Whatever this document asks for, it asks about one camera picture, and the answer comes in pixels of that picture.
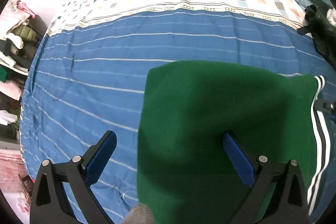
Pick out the green and cream varsity jacket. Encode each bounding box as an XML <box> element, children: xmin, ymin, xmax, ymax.
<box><xmin>137</xmin><ymin>61</ymin><xmax>335</xmax><ymax>223</ymax></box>

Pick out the clothes rack with hanging garments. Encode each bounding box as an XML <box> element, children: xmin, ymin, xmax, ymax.
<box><xmin>1</xmin><ymin>0</ymin><xmax>42</xmax><ymax>139</ymax></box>

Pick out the black bag on bed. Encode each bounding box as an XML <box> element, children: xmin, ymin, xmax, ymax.
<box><xmin>297</xmin><ymin>5</ymin><xmax>335</xmax><ymax>69</ymax></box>

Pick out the blue striped bed sheet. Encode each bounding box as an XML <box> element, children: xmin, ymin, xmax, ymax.
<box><xmin>18</xmin><ymin>8</ymin><xmax>336</xmax><ymax>224</ymax></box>

